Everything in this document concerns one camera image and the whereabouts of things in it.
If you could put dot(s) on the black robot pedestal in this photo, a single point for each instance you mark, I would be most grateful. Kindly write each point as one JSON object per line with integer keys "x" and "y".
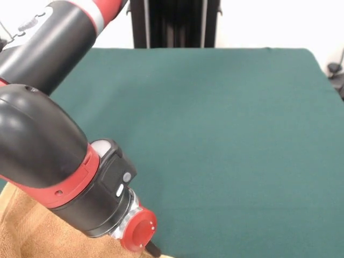
{"x": 174, "y": 24}

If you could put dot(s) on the dark green table cloth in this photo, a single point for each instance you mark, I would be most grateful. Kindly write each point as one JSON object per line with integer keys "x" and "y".
{"x": 228, "y": 134}

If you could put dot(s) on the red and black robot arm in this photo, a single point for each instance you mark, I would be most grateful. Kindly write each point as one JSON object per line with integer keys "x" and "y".
{"x": 53, "y": 147}

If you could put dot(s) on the orange terry towel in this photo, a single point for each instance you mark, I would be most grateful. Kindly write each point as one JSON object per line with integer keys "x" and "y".
{"x": 40, "y": 233}

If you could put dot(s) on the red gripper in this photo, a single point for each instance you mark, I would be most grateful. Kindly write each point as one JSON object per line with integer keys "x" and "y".
{"x": 139, "y": 231}

